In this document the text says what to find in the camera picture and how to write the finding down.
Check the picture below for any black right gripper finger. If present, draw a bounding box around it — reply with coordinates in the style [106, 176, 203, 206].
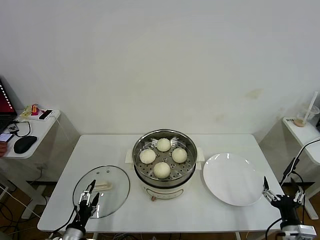
[261, 176, 281, 203]
[290, 177, 307, 204]

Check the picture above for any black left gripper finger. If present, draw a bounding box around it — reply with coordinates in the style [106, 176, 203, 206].
[79, 179, 97, 204]
[89, 191, 100, 210]

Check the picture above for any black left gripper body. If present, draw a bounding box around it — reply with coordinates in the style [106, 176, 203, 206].
[77, 199, 97, 226]

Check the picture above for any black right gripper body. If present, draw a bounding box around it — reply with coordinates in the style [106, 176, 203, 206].
[271, 195, 301, 226]

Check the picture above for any round glass pot lid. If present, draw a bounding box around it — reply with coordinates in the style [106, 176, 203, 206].
[72, 164, 131, 220]

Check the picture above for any white steamed baozi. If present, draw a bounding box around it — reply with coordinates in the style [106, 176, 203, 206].
[139, 149, 156, 165]
[171, 147, 188, 164]
[156, 137, 172, 153]
[153, 161, 172, 179]

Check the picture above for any black computer mouse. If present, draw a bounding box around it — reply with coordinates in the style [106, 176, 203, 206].
[13, 135, 38, 154]

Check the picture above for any perforated steel steamer basket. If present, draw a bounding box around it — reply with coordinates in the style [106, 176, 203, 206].
[132, 129, 198, 185]

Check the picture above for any round white plate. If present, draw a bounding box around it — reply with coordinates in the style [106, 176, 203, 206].
[202, 152, 265, 207]

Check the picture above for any cream electric cooking pot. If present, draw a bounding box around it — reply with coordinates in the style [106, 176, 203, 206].
[124, 147, 205, 202]

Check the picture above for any white side desk with laptop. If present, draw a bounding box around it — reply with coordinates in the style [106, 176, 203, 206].
[0, 109, 81, 220]

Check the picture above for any clear plastic drink cup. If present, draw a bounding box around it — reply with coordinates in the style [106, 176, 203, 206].
[296, 104, 320, 128]

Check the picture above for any black and white small device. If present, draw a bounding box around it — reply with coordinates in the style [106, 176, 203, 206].
[38, 109, 55, 120]

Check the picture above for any yellow snack packet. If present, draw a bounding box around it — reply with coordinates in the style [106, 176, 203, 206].
[21, 105, 33, 118]

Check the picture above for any black laptop computer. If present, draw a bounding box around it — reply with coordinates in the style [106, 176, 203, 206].
[0, 76, 19, 135]

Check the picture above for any black cable with inline box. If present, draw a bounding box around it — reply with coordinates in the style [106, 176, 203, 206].
[279, 138, 320, 226]

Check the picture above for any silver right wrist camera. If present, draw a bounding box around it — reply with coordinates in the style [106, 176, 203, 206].
[298, 224, 316, 238]

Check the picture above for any thin black desk cable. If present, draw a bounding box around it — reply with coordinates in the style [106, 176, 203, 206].
[14, 120, 33, 137]

